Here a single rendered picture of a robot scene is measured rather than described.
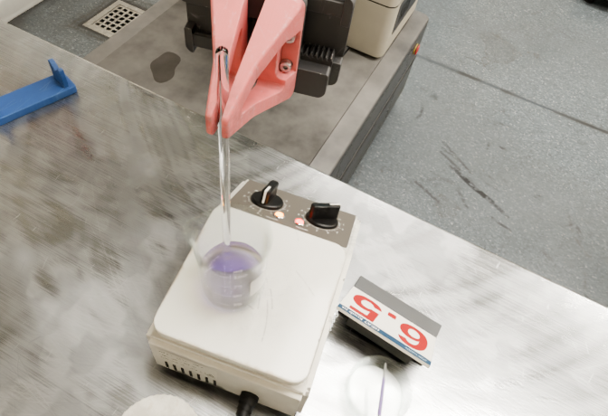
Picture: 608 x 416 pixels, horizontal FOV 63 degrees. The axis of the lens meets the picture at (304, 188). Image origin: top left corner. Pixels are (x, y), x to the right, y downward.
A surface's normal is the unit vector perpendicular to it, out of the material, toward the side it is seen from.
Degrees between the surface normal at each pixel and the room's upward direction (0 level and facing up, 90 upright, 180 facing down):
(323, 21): 90
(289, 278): 0
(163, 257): 0
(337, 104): 0
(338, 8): 90
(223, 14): 22
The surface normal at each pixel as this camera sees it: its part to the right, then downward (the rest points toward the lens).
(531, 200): 0.11, -0.59
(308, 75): -0.22, 0.77
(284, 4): 0.03, -0.26
